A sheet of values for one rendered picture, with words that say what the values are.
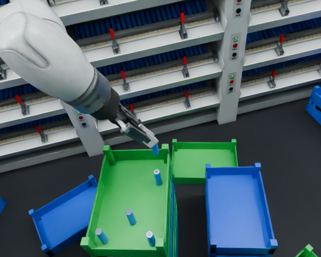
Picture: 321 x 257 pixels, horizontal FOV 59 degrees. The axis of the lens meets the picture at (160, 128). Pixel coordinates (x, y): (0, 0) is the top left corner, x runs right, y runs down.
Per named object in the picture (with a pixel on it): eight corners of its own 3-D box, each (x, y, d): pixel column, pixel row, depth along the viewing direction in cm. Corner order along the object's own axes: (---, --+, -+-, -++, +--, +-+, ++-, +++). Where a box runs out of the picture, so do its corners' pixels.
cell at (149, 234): (156, 247, 72) (152, 237, 67) (149, 247, 72) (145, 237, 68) (156, 239, 73) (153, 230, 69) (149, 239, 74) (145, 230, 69)
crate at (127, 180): (167, 257, 71) (164, 246, 65) (89, 256, 73) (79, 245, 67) (170, 158, 90) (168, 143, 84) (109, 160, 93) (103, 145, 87)
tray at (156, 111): (218, 106, 142) (223, 93, 129) (100, 135, 138) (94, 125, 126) (206, 72, 149) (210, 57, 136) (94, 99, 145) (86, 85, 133)
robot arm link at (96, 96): (65, 111, 53) (87, 125, 58) (101, 79, 52) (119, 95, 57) (55, 85, 59) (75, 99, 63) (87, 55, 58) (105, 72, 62)
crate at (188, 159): (234, 149, 139) (236, 138, 133) (238, 185, 126) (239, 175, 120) (173, 148, 143) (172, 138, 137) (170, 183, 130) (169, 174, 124)
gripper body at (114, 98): (77, 97, 63) (104, 116, 70) (88, 121, 58) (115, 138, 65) (102, 75, 62) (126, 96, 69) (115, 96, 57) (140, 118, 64)
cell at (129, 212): (124, 215, 72) (129, 225, 77) (131, 215, 72) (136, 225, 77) (125, 208, 73) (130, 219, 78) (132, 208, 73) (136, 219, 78)
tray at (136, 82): (220, 76, 128) (226, 58, 115) (89, 107, 124) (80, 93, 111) (207, 40, 135) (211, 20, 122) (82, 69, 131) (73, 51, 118)
